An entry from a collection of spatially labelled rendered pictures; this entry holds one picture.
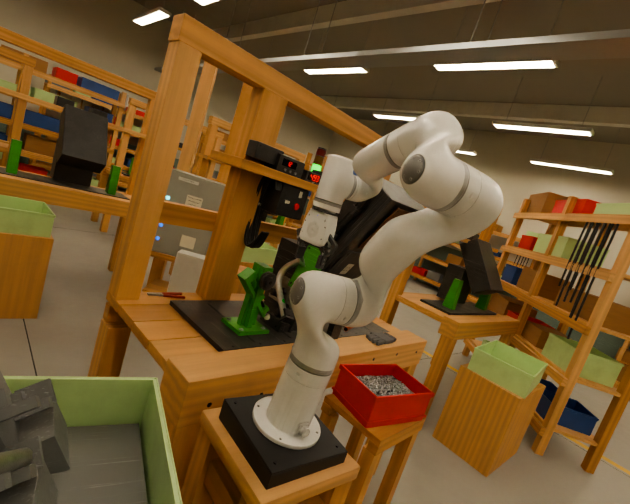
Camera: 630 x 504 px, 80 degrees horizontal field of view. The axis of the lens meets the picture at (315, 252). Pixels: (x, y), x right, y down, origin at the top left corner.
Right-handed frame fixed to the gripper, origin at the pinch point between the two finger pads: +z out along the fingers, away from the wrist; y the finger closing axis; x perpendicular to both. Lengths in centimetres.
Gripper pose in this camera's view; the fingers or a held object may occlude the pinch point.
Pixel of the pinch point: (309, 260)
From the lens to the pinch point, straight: 112.6
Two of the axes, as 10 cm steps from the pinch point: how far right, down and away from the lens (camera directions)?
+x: 6.6, 1.0, 7.4
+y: 6.8, 3.2, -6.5
